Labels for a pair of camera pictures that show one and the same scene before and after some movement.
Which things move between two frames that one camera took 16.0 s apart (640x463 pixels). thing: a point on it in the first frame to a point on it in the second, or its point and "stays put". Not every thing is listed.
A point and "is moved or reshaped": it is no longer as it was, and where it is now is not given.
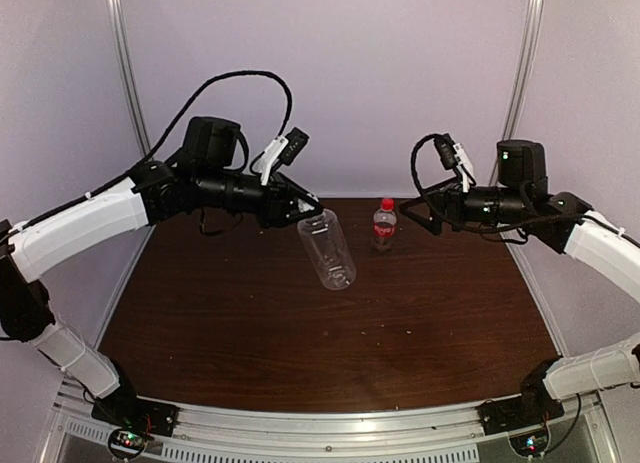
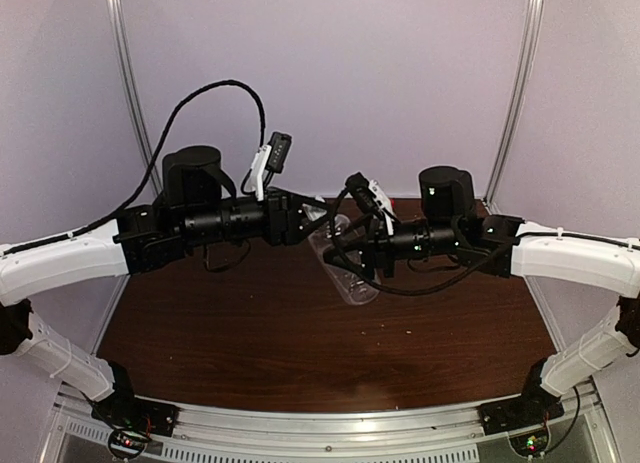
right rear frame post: (525, 64) stays put
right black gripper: (450, 197) to (377, 251)
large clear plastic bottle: (328, 250) is moved or reshaped
